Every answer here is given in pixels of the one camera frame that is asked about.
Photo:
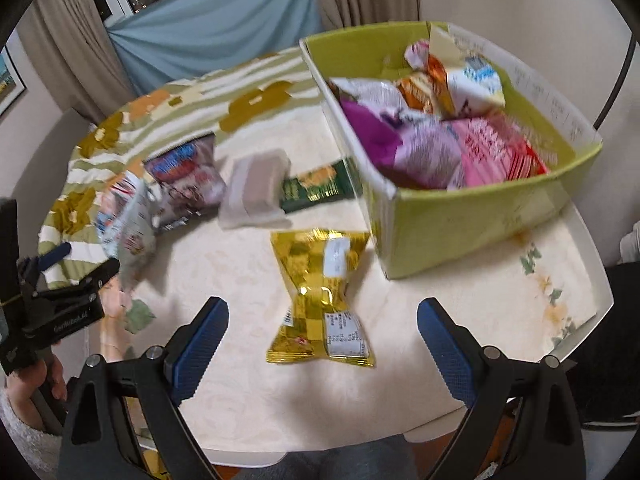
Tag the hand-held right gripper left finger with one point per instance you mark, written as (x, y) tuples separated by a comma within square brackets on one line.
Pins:
[(200, 345)]

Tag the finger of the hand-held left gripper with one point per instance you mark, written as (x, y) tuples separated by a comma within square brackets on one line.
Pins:
[(56, 252), (95, 276)]

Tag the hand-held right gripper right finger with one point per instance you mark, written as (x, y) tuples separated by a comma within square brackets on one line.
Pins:
[(447, 345)]

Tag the green cardboard box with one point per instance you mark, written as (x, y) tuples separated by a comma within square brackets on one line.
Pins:
[(450, 230)]

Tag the gold checkered snack packet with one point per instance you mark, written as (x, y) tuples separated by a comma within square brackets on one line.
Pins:
[(320, 295)]

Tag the orange snack packet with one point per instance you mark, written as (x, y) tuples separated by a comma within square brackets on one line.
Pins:
[(420, 91)]

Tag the white black print snack packet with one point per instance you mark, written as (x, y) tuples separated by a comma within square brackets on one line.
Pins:
[(370, 91)]

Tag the small pink white snack packet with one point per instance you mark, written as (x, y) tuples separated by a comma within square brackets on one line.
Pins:
[(417, 55)]

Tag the person's left forearm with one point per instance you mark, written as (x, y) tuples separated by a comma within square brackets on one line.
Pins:
[(22, 442)]

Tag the person's left hand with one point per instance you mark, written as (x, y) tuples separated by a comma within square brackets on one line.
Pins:
[(30, 385)]

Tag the dark purple snack packet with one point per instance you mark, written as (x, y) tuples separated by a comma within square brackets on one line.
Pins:
[(185, 180)]

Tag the floral striped blanket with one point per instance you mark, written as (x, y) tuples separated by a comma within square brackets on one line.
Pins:
[(150, 130)]

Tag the translucent grey snack pack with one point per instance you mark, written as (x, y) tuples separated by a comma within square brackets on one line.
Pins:
[(255, 190)]

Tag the person's grey trousers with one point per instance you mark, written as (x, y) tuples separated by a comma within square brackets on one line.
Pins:
[(325, 460)]

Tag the dark green snack packet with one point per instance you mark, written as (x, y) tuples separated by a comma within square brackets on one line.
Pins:
[(320, 185)]

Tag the light blue cloth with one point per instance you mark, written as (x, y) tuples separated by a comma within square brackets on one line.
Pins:
[(215, 25)]

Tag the black curved lamp stand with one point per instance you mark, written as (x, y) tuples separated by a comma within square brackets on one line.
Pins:
[(620, 75)]

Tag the framed wall poster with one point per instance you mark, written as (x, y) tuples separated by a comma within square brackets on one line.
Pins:
[(7, 80)]

